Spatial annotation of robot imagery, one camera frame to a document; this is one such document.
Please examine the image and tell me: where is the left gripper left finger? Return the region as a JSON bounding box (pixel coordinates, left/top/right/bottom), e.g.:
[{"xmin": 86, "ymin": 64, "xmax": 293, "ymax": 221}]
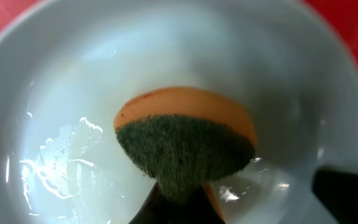
[{"xmin": 129, "ymin": 183, "xmax": 225, "ymax": 224}]

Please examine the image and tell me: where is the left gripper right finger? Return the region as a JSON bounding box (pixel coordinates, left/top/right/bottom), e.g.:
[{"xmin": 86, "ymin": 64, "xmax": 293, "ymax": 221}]
[{"xmin": 312, "ymin": 170, "xmax": 358, "ymax": 224}]

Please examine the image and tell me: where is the green yellow sponge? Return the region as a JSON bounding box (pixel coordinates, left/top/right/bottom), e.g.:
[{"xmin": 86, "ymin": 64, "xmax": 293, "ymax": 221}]
[{"xmin": 113, "ymin": 86, "xmax": 259, "ymax": 203}]

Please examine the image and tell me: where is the light blue plate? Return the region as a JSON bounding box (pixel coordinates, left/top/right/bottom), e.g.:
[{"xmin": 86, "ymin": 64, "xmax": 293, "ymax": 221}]
[{"xmin": 0, "ymin": 1, "xmax": 358, "ymax": 223}]

